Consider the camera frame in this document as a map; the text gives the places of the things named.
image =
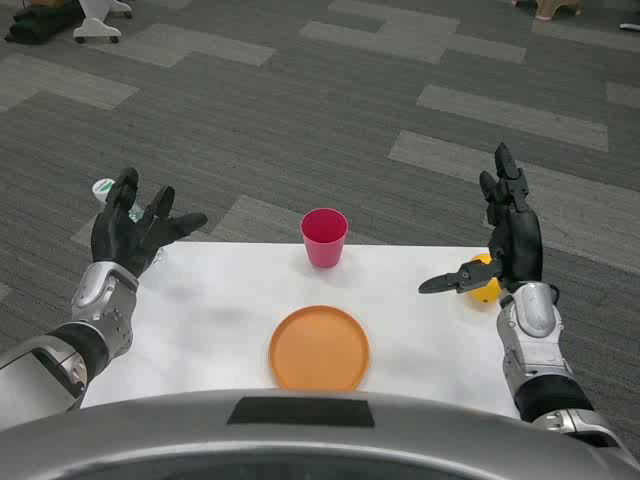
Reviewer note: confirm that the black bag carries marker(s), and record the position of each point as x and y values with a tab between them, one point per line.
35	25

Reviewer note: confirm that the white flat floor object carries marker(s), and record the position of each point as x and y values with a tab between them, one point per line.
631	26

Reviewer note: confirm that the white wheeled stand base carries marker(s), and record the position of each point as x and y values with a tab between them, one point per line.
95	29

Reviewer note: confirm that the pink plastic cup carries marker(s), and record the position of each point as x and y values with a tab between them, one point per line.
325	250

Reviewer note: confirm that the orange round plate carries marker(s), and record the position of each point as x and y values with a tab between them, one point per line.
319	350

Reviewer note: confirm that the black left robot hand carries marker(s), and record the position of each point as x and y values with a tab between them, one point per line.
117	235

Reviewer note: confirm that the yellow lemon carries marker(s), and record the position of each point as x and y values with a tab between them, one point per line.
483	296

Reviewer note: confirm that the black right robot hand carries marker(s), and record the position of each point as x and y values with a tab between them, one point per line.
520	245

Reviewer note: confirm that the clear bottle green white cap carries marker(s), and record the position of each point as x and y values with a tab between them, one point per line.
102	190

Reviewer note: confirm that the beige plastic stool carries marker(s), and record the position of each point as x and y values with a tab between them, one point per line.
550	7

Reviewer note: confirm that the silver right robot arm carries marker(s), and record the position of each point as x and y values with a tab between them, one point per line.
535	320

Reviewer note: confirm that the silver robot chest black window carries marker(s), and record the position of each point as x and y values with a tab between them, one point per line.
150	440

